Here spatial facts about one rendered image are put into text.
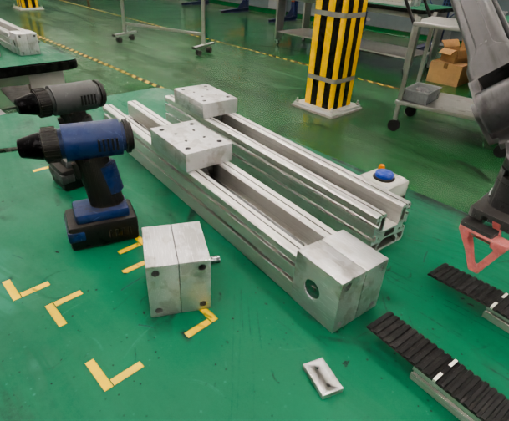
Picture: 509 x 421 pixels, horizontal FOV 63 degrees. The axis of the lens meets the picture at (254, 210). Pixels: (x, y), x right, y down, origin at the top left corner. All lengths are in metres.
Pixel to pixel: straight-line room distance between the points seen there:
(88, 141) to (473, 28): 0.59
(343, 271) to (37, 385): 0.41
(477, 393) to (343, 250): 0.24
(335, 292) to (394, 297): 0.16
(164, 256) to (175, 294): 0.06
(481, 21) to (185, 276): 0.54
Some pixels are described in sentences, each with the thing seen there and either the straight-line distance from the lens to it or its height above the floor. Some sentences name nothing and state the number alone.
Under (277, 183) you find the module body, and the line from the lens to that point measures 0.92.
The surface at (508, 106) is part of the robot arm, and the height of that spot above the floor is 1.10.
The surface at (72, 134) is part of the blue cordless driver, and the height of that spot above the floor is 0.99.
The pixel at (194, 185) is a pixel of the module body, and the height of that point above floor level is 0.84.
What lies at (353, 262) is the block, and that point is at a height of 0.87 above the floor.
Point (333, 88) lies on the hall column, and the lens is 3.94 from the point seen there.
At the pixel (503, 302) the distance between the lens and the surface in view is 0.74.
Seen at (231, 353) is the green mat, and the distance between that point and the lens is 0.59.
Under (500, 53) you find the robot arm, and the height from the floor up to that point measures 1.15.
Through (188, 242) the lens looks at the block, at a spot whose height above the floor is 0.87.
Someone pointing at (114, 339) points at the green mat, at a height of 0.78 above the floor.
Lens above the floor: 1.24
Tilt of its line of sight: 32 degrees down
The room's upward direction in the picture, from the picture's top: 3 degrees clockwise
